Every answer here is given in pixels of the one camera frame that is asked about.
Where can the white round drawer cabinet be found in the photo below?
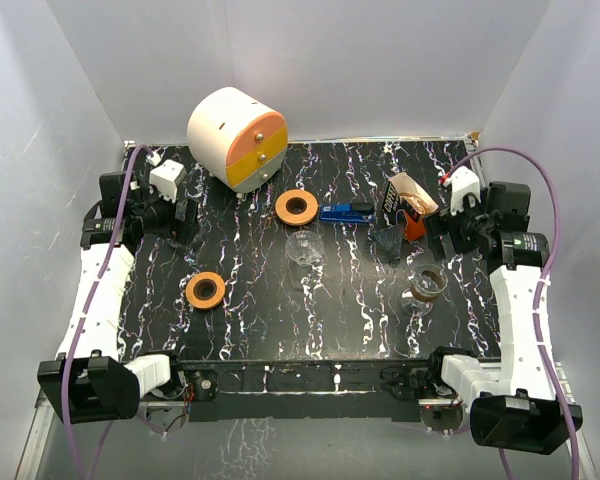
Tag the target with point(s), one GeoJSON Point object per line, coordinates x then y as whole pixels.
{"type": "Point", "coordinates": [239, 140]}

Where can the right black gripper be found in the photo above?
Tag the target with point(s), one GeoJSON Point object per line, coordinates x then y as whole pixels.
{"type": "Point", "coordinates": [435, 229]}

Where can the glass carafe with brown band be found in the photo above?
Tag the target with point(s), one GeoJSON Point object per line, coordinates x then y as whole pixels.
{"type": "Point", "coordinates": [426, 284]}

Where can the clear glass dripper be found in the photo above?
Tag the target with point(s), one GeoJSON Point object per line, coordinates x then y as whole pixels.
{"type": "Point", "coordinates": [304, 247]}

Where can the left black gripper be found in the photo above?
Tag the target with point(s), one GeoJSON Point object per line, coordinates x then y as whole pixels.
{"type": "Point", "coordinates": [183, 230]}

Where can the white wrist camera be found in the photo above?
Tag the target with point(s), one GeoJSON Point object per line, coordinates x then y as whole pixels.
{"type": "Point", "coordinates": [464, 186]}
{"type": "Point", "coordinates": [166, 179]}

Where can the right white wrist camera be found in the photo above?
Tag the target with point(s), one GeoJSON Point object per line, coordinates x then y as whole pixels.
{"type": "Point", "coordinates": [464, 186]}

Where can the dark glass dripper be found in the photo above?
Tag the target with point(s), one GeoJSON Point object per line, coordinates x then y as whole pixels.
{"type": "Point", "coordinates": [387, 243]}

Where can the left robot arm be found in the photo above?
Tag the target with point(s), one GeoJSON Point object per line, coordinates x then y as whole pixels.
{"type": "Point", "coordinates": [87, 381]}

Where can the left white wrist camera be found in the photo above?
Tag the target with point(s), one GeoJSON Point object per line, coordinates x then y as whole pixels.
{"type": "Point", "coordinates": [166, 179]}

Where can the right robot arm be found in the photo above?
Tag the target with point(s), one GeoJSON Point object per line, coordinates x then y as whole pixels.
{"type": "Point", "coordinates": [520, 409]}

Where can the coffee filter packet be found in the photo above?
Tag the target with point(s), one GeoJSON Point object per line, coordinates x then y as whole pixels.
{"type": "Point", "coordinates": [406, 203]}

